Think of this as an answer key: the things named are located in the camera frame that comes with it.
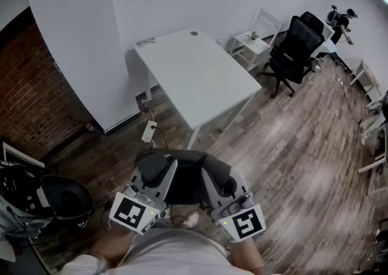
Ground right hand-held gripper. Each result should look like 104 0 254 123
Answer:
201 157 267 244

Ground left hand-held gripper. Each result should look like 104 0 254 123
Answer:
108 159 179 236

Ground black backpack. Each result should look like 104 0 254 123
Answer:
135 148 243 208

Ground person's right forearm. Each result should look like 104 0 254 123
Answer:
231 236 265 268

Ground person's left forearm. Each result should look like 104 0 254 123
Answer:
90 224 139 268

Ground person's white right shoe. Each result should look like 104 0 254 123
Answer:
181 211 200 228

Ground person's white shirt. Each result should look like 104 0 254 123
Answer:
60 227 258 275

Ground black round equipment case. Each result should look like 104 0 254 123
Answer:
40 174 95 220

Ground grey equipment bundle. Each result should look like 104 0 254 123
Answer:
0 161 57 240

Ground black-rimmed eyeglasses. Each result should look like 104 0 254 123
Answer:
136 37 156 48

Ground small white side table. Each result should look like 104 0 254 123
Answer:
227 30 272 71

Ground small green potted plant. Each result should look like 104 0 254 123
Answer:
245 30 260 45

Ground black mesh office chair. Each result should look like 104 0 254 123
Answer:
257 11 326 99

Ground white wooden chair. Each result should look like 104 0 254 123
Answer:
248 8 285 47

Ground small white desk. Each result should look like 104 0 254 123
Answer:
350 59 383 108

